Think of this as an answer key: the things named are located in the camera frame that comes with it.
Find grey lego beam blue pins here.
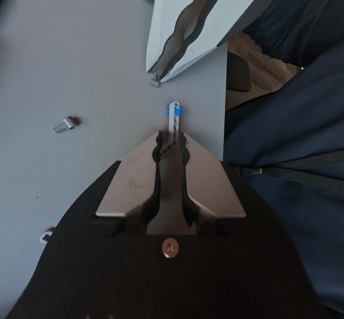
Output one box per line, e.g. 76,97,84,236
161,101,185,159

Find small white lego clip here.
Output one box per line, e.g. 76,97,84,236
40,230,55,245

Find person's navy trousers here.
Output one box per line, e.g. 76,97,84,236
223,51,344,314

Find black chair seat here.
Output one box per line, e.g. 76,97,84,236
226,52,252,92

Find person's navy sweater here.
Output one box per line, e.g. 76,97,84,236
243,0,344,67

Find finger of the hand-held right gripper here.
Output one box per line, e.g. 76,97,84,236
160,0,256,83
146,0,215,81

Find black webbing strap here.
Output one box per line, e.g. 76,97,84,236
239,150,344,188

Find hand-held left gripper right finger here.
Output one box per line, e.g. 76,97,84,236
180,132,246,227

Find grey lego pin connector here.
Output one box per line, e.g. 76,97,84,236
53,116,79,134

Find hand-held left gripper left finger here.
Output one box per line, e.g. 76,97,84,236
96,131,163,224

